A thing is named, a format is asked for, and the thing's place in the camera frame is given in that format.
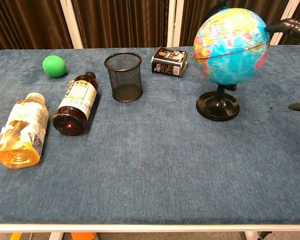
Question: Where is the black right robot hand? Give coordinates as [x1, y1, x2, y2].
[264, 17, 300, 113]

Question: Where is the blue world globe sphere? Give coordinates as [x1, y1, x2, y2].
[192, 7, 271, 87]

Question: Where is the black printed tin can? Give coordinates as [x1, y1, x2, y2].
[151, 46, 189, 78]

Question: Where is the black mesh pen cup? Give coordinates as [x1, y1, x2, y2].
[103, 51, 144, 103]

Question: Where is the blue fabric table cover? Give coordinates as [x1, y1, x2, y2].
[0, 44, 300, 225]

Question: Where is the dark tea bottle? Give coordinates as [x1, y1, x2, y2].
[52, 71, 99, 137]

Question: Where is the green rubber ball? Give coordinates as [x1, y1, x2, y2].
[42, 55, 67, 78]

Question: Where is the yellow juice bottle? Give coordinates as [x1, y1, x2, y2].
[0, 92, 50, 170]

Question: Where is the orange object under table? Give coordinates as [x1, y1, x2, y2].
[70, 232, 97, 240]

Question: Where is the white partition post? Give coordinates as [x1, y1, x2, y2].
[270, 0, 300, 46]
[59, 0, 84, 50]
[167, 0, 184, 48]

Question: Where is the black strap under table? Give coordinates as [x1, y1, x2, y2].
[257, 231, 274, 240]

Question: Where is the white table frame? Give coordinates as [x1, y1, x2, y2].
[0, 223, 300, 240]

